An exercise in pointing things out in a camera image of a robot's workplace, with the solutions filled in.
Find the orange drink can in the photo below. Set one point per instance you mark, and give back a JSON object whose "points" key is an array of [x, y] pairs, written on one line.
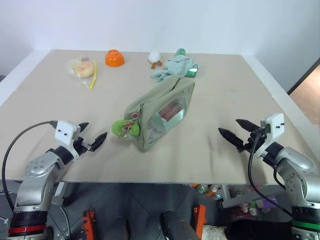
{"points": [[215, 191]]}

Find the dark rounded shape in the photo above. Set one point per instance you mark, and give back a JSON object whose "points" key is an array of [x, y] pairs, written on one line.
{"points": [[177, 226]]}

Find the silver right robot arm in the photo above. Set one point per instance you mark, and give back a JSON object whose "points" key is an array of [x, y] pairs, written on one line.
{"points": [[297, 162]]}

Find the green drink can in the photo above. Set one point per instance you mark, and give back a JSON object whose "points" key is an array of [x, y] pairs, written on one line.
{"points": [[201, 188]]}

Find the white fuzzy ball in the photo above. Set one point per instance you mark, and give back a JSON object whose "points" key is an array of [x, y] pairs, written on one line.
{"points": [[154, 56]]}

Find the pale green cloth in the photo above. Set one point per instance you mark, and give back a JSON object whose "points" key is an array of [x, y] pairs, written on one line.
{"points": [[175, 67]]}

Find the purple packet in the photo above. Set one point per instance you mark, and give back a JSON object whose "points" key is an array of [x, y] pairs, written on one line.
{"points": [[268, 203]]}

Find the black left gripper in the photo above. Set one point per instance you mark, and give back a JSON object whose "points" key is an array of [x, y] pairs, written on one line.
{"points": [[80, 146]]}

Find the orange clamp bracket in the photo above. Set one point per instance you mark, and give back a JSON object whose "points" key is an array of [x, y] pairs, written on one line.
{"points": [[88, 223], [200, 220]]}

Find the orange plastic bowl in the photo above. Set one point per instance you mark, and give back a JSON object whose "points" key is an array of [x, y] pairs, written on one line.
{"points": [[114, 58]]}

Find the white storage bin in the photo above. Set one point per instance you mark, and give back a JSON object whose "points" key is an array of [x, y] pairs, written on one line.
{"points": [[237, 200]]}

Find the small brown orange toy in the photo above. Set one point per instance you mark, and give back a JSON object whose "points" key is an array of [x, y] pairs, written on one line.
{"points": [[156, 65]]}

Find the clear plastic zip bag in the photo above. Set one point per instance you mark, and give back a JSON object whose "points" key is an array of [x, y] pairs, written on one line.
{"points": [[75, 75]]}

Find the round yellow bread bun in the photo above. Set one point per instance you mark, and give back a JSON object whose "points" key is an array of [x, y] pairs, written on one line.
{"points": [[82, 69]]}

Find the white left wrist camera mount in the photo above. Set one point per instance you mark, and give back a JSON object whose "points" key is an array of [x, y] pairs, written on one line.
{"points": [[65, 131]]}

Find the beige table cover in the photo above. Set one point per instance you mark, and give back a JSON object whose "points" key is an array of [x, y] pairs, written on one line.
{"points": [[75, 105]]}

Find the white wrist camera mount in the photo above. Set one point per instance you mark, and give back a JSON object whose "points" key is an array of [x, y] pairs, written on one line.
{"points": [[65, 131], [275, 127]]}

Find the green plush keychain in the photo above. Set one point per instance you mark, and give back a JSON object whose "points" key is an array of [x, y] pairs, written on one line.
{"points": [[120, 127]]}

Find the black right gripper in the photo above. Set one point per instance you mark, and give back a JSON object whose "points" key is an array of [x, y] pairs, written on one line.
{"points": [[250, 143]]}

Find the olive green zip pouch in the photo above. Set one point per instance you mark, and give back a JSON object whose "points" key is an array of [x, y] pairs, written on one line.
{"points": [[155, 97]]}

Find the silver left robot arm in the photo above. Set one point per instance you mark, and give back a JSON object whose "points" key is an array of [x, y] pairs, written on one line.
{"points": [[37, 170]]}

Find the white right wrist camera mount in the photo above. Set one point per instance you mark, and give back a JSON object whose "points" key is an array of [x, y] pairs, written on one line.
{"points": [[275, 127]]}

